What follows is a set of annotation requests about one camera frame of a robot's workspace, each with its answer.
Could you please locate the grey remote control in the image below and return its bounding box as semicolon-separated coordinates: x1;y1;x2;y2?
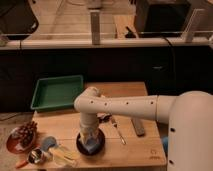
131;118;145;137

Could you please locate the black monitor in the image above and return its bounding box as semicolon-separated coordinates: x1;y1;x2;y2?
134;0;191;32

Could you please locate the purple grapes bunch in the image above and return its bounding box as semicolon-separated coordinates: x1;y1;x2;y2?
18;121;37;148

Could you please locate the clear plastic bag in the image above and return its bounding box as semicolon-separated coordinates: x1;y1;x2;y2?
49;146;78;167

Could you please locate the green plastic tray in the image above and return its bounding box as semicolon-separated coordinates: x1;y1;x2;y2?
31;75;84;112

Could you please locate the blue sponge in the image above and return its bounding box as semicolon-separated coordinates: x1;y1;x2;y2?
84;138;100;153

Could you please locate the metal support post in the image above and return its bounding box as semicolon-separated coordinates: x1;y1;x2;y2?
87;0;102;45

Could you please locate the blue round scrubber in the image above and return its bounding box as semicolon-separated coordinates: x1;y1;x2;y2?
41;136;57;152

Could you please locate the black chair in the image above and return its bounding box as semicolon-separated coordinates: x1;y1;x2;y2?
0;0;39;34

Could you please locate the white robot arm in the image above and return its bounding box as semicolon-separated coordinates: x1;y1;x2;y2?
74;87;213;171

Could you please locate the red plate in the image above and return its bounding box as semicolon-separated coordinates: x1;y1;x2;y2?
6;127;37;154

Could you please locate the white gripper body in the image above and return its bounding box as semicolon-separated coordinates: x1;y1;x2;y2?
80;123;99;142

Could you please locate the dark purple bowl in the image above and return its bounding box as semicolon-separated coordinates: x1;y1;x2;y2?
76;130;105;156

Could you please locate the metal measuring cup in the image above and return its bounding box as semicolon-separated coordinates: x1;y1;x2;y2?
15;148;46;169

